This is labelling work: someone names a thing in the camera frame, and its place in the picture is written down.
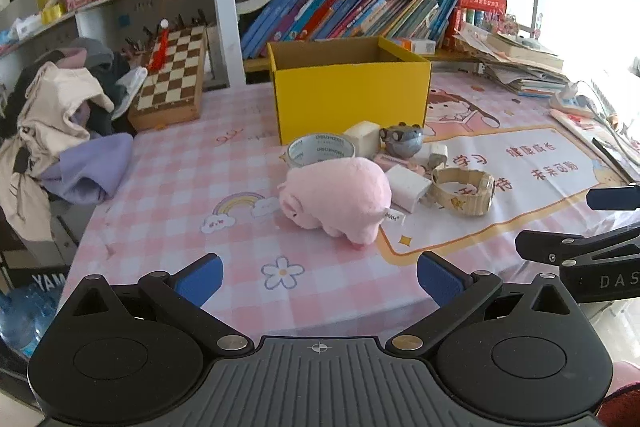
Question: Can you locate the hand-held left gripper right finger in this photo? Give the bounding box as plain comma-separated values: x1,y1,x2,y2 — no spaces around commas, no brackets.
384,251,582,359

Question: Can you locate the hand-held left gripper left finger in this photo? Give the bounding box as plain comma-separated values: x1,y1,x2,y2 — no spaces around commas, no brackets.
64,253,255,359

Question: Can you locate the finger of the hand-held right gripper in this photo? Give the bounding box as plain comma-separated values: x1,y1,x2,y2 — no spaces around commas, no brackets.
515,228,640,268
586,185,640,210

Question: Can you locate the beige band wristwatch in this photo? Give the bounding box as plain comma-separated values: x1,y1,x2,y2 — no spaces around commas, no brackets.
431,167,496,217

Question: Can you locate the white charger adapter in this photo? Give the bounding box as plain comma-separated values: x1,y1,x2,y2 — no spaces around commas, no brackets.
385,164,433,214

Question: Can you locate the small white plug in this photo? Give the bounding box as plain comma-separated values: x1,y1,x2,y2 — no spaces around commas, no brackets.
422,143,449,168

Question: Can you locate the pink plush pig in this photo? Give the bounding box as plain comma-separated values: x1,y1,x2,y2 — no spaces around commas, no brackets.
277,157,393,250

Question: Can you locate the grey round toy figure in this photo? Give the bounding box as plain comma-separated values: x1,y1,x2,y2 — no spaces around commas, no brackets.
378,123,426,159

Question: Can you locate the white cube block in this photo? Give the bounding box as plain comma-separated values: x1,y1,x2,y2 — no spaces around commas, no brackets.
344,121,383,158

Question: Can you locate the clear tape roll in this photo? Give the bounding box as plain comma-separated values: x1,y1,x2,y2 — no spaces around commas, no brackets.
286,133,357,168

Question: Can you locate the yellow cardboard box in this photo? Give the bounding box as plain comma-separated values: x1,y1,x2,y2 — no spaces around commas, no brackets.
266,36,433,146

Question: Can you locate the pink checked desktop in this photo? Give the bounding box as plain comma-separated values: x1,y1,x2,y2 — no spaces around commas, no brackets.
57,69,640,343

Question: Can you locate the pink white booklet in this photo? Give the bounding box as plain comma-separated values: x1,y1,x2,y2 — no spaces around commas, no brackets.
550,109,640,182

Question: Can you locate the white power strip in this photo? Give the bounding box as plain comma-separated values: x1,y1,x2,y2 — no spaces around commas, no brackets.
550,82,621,128

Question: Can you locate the person's red clothing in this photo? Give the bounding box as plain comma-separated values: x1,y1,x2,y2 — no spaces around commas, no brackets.
597,362,640,427

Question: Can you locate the lavender garment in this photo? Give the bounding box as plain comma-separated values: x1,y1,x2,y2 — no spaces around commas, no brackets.
40,132,135,204

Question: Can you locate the stack of papers and books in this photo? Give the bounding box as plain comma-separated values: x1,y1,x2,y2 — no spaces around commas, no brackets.
452,22,571,96

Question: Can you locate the blue water jug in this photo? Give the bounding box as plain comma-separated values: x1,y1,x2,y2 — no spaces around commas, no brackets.
0,282,61,358

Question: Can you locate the wooden chessboard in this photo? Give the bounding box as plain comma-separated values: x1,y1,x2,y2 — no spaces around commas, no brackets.
127,25,208,132

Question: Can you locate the dark garment pile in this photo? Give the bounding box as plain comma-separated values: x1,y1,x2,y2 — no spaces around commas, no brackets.
5,38,148,135

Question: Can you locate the orange white carton box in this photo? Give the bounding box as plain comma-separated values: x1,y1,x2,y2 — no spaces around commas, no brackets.
387,38,437,55

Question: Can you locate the red thick book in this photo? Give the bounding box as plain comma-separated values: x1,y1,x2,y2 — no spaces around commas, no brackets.
457,0,508,20

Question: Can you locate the row of colourful books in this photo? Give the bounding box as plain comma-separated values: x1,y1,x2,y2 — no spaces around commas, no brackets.
239,0,461,60

